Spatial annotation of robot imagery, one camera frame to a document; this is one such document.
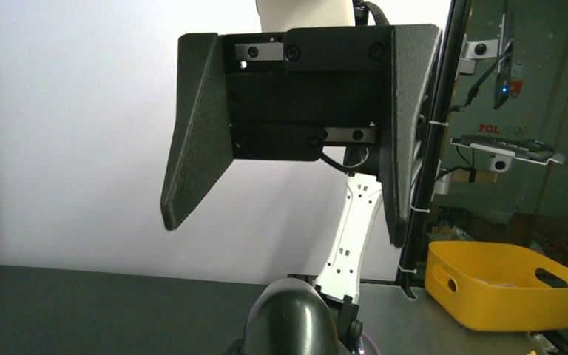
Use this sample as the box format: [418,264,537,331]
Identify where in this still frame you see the black front frame post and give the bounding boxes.
[396,1,472,300]

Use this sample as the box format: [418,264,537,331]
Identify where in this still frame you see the keyboard tray with keyboard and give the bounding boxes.
[450,135,566,165]

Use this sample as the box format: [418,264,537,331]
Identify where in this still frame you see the monitor on mount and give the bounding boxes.
[493,7,514,110]

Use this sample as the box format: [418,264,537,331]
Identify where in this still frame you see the black earbud charging case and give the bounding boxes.
[234,278,347,355]

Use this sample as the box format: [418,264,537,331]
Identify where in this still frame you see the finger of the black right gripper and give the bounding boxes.
[379,24,442,247]
[160,33,234,231]

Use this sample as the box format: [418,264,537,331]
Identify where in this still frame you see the yellow plastic bin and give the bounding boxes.
[425,241,568,332]

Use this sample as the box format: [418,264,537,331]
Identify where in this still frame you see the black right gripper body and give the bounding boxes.
[221,26,393,161]

